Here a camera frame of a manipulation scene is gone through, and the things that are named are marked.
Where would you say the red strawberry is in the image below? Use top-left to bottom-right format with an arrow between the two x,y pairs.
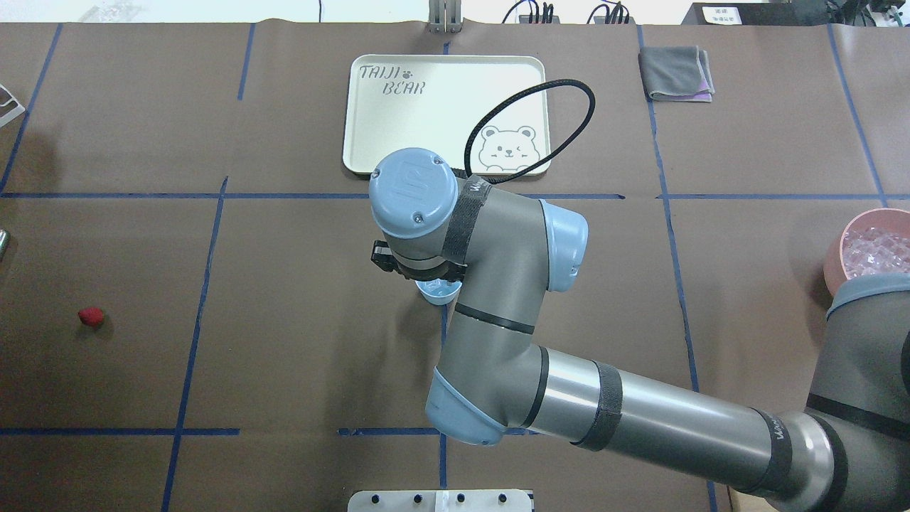
77,306 -> 105,329

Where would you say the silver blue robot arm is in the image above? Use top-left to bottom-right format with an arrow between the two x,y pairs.
368,148 -> 908,511

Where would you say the light blue cup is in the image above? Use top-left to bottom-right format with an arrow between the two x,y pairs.
415,279 -> 462,306

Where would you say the pink bowl of ice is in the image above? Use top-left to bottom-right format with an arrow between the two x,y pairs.
823,208 -> 909,295

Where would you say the metal cup rack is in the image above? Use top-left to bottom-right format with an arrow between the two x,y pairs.
0,84 -> 27,129

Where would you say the cream bear tray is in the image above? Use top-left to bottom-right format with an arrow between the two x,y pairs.
343,54 -> 550,176

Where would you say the grey folded cloth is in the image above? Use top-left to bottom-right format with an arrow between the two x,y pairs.
639,46 -> 716,103

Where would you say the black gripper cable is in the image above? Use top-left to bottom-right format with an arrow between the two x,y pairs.
464,79 -> 596,186

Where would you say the aluminium frame post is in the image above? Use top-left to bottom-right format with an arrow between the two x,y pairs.
427,0 -> 464,33

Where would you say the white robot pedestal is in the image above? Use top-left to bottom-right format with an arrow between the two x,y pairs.
347,489 -> 535,511

